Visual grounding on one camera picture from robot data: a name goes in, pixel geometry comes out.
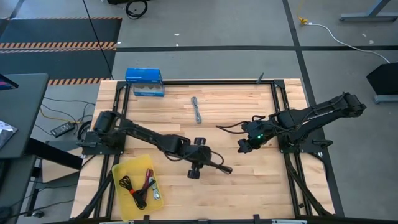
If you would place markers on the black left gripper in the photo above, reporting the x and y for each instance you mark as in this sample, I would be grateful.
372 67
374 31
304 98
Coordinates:
190 155

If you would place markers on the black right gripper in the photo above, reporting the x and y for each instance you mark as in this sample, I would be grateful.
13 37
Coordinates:
262 133

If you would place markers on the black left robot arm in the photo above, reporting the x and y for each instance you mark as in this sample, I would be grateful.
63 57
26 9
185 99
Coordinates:
146 133

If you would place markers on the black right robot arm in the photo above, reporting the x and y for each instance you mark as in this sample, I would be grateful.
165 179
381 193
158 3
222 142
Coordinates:
326 110

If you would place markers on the yellow plastic bin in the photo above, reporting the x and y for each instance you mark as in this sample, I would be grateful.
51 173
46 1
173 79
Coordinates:
124 211

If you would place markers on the blue cardboard box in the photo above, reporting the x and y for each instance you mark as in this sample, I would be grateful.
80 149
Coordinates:
143 75

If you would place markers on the black power adapter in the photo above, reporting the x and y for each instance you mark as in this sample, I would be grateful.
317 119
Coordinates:
62 129

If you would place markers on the black box stand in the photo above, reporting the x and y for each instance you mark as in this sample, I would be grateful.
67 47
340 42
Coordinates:
384 79

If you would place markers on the grey desk base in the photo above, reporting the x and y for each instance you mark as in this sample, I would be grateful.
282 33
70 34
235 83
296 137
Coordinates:
370 14

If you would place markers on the dark grey desk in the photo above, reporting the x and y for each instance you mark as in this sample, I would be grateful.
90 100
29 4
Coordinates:
21 109

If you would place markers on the black hazard-striped floor mat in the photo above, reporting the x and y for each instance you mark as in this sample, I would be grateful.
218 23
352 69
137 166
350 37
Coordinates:
59 31

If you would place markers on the silver patterned sheet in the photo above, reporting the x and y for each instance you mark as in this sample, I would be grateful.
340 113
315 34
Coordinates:
4 133

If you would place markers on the dark monitor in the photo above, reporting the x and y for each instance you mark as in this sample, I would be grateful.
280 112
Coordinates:
5 82

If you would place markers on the black metal table frame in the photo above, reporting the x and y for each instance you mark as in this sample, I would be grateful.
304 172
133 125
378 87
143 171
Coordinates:
217 82

